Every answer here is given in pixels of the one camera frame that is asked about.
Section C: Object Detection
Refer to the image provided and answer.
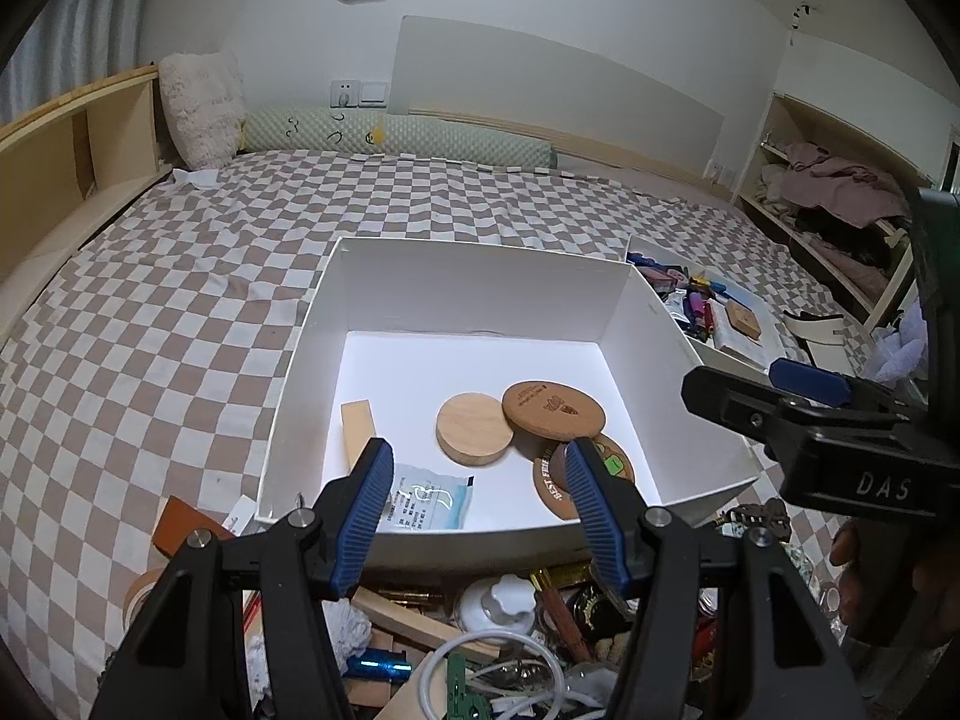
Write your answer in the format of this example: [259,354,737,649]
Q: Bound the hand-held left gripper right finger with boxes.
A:
[563,436,868,720]

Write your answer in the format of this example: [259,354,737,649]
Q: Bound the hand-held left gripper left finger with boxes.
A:
[90,436,395,720]

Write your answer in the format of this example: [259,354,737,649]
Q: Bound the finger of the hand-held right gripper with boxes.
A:
[768,358,910,422]
[680,365,852,467]

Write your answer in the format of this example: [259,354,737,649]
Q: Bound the white sachet packet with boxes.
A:
[378,462,478,534]

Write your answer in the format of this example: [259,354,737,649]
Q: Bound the green elephant cork coaster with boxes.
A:
[532,430,635,521]

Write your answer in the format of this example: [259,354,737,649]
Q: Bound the rectangular wooden block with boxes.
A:
[339,399,378,476]

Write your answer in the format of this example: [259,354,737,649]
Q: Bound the brown printed cork coaster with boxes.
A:
[500,380,606,440]

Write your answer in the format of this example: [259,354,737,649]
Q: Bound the plain round wooden coaster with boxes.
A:
[436,391,518,467]

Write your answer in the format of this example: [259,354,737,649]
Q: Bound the large white cardboard box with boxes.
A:
[255,235,763,572]

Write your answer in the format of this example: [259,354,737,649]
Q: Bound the person's right hand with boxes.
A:
[828,516,960,647]

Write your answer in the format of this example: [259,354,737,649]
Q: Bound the cream sun visor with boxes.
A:
[783,307,875,377]

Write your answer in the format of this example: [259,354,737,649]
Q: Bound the white notepad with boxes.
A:
[712,315,767,362]

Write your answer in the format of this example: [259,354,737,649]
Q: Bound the square wooden coaster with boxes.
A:
[723,303,763,343]

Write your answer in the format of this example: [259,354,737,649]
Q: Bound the dark round jar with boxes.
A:
[565,584,639,647]

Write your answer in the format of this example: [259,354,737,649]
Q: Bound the shallow white tray box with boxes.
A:
[625,234,808,377]

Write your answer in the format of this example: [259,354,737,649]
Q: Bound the reddish brown stick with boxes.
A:
[539,586,594,662]

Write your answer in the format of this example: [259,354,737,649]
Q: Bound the light wooden slat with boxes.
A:
[352,586,500,665]

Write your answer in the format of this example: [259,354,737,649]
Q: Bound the white crumpled cloth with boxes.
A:
[322,599,373,662]

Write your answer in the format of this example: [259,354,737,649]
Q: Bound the bunch of keys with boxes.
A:
[715,500,793,542]

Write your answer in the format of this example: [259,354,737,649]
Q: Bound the white round bottle cap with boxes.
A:
[457,573,538,643]

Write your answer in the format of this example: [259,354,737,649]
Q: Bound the brown leather piece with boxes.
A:
[151,494,242,557]

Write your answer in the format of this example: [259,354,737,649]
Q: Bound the green circuit board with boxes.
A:
[442,652,490,720]

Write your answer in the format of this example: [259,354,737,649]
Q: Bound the pile of pink clothes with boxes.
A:
[753,140,913,242]

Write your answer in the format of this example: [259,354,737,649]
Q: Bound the cream open shelf unit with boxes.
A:
[734,91,940,332]

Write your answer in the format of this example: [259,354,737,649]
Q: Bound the beige tape roll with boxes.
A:
[121,568,170,625]

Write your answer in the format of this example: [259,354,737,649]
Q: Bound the checkered bed sheet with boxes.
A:
[0,148,901,720]

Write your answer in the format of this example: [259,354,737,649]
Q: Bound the long green bolster pillow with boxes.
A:
[243,106,560,173]

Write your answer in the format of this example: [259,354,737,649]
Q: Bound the fluffy cream pillow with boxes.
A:
[158,52,249,170]

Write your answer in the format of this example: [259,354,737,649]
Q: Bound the wooden bedside shelf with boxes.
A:
[0,65,178,302]

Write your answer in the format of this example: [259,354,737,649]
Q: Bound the grey window curtain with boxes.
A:
[0,0,148,125]

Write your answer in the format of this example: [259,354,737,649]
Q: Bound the white cable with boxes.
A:
[415,633,572,720]

